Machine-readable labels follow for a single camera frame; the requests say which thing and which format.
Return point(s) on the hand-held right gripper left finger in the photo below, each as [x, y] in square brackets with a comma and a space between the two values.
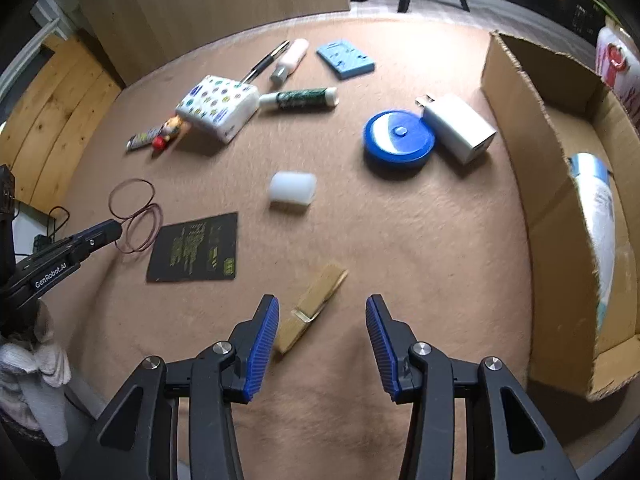
[262, 345]

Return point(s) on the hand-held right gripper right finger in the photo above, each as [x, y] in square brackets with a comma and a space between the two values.
[377, 345]

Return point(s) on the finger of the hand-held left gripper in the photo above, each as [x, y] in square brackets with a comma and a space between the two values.
[97, 235]

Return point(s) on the brown rubber band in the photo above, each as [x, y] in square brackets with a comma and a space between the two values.
[159, 220]
[110, 202]

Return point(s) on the wooden clothespin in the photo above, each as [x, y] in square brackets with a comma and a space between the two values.
[315, 295]

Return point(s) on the black packet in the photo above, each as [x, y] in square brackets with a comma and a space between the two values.
[190, 250]

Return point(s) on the small striped packet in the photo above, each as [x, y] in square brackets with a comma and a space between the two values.
[142, 139]

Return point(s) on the small toy figure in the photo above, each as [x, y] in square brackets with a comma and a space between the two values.
[170, 130]

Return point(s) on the white translucent cap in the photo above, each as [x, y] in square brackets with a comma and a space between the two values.
[292, 190]

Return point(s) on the patterned tissue pack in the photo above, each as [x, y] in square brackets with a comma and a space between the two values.
[220, 105]

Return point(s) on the white charger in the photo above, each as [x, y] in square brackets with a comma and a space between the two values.
[460, 125]

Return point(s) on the black pen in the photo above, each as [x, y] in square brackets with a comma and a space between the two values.
[262, 64]

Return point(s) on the green tube with white cap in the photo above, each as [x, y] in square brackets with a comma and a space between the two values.
[300, 97]

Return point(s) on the white squeeze tube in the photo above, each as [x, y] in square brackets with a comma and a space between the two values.
[290, 60]

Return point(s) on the cardboard box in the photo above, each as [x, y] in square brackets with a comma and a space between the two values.
[515, 110]

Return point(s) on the blue plastic block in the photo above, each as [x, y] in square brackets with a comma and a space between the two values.
[345, 60]

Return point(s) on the person's left forearm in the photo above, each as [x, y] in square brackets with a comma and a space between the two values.
[30, 390]

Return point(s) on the wooden plank panel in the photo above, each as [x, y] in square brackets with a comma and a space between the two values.
[60, 110]

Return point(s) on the wooden board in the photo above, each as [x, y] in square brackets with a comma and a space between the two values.
[200, 10]

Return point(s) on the white bottle with blue cap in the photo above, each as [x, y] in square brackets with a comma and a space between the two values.
[597, 220]

